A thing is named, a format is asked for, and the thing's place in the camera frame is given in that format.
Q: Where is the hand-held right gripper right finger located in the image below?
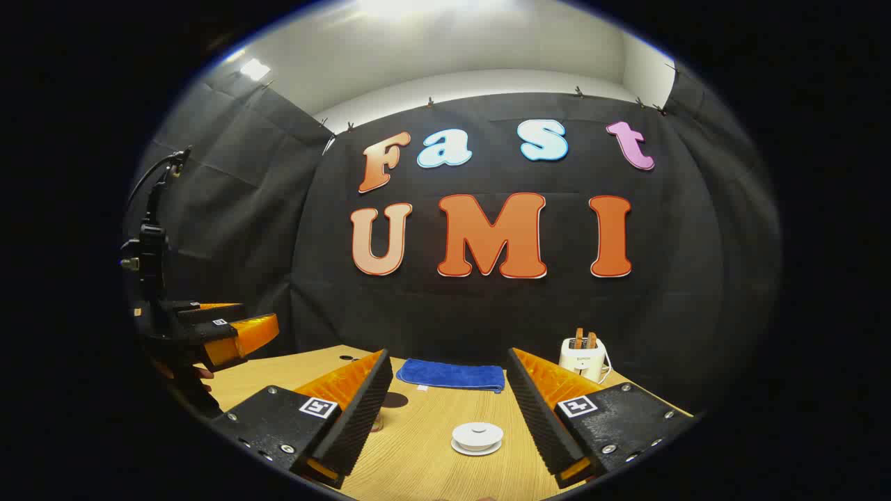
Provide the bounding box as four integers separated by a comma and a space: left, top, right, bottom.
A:
506, 347, 697, 489

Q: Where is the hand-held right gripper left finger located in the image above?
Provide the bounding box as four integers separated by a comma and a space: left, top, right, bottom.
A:
209, 348, 395, 490

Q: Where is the white teacup lid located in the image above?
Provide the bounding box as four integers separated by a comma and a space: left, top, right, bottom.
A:
457, 422, 499, 444

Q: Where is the white teacup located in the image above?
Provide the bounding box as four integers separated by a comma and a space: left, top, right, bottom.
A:
452, 424, 504, 452

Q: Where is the cream toaster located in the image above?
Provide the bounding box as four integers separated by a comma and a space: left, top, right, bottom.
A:
559, 337, 613, 383

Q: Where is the white saucer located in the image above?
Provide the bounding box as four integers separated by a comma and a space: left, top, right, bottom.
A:
450, 440, 503, 457

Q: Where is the blue folded towel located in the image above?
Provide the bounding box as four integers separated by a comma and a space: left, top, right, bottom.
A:
395, 358, 506, 395

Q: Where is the black backdrop cloth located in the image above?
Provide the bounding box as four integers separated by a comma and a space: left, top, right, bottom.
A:
125, 66, 784, 418

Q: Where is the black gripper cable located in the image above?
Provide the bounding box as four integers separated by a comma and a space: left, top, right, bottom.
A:
127, 146, 193, 209

